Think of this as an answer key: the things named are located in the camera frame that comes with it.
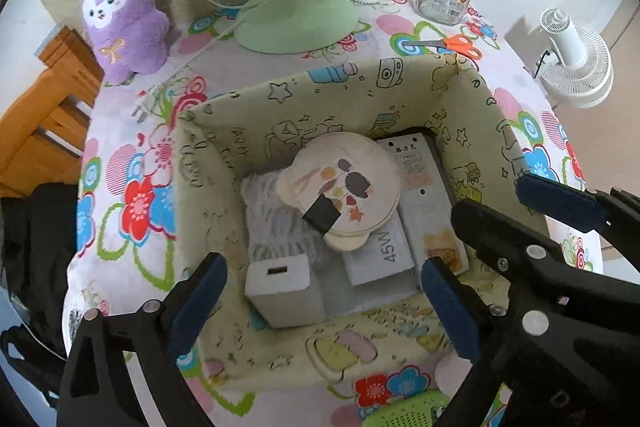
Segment orange handled scissors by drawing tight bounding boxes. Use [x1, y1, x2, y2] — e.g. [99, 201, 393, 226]
[400, 34, 482, 59]

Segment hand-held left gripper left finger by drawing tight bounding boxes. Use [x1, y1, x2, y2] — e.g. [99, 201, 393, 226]
[57, 252, 228, 427]

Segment white standing fan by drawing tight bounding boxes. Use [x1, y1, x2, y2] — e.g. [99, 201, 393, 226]
[537, 8, 614, 109]

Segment floral tablecloth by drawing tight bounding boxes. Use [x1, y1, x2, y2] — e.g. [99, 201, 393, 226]
[62, 0, 606, 427]

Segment white fan power cable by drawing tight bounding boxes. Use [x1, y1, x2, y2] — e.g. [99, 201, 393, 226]
[132, 22, 241, 122]

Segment green perforated panda case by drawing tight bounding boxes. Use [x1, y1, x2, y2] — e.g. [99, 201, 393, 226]
[362, 389, 451, 427]

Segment printed fabric storage box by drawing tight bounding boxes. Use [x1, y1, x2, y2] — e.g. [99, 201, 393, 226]
[170, 55, 548, 393]

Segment long white carton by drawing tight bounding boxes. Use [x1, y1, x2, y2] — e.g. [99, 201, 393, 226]
[377, 133, 470, 275]

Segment white charger box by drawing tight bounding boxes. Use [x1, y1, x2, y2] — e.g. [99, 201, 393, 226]
[341, 217, 416, 288]

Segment white charger cube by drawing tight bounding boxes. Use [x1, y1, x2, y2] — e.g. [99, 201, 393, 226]
[244, 255, 326, 329]

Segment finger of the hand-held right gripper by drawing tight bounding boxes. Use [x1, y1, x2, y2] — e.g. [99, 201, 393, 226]
[515, 173, 640, 253]
[450, 198, 592, 304]

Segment beige door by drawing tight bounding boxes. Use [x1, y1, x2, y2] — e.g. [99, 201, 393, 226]
[600, 0, 640, 58]

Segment round beige pocket mirror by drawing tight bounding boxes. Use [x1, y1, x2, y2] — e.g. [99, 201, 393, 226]
[276, 132, 401, 254]

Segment wooden chair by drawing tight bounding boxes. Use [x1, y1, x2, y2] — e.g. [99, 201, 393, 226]
[0, 25, 103, 198]

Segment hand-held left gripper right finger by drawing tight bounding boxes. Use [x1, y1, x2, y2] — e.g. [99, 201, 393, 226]
[421, 257, 587, 427]

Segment black fan cable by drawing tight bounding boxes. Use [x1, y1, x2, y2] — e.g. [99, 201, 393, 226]
[532, 49, 551, 78]

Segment purple plush toy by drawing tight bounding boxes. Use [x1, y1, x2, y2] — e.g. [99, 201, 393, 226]
[80, 0, 171, 86]

